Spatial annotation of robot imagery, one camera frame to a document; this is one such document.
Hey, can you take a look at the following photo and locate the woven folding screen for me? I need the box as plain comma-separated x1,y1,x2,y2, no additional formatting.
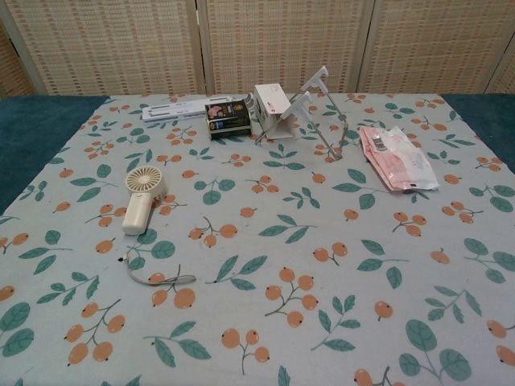
0,0,515,97

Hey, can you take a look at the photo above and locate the pink white plastic package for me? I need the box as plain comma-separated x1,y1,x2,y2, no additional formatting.
359,125,441,195

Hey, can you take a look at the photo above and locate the grey wrist strap lanyard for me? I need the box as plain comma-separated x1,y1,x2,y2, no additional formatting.
117,257,197,287

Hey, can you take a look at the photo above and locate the white open cardboard box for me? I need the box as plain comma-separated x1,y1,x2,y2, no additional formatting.
252,83,299,141

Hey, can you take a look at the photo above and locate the small white handheld fan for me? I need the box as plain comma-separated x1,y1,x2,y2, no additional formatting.
122,166,164,236

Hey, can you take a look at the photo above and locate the black printed small box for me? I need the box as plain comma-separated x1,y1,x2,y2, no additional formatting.
204,101,253,140

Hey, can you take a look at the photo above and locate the white folding metal stand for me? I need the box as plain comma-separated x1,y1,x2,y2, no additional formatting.
254,65,349,162

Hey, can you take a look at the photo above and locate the floral fruit print tablecloth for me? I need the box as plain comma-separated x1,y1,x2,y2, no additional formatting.
0,92,515,386

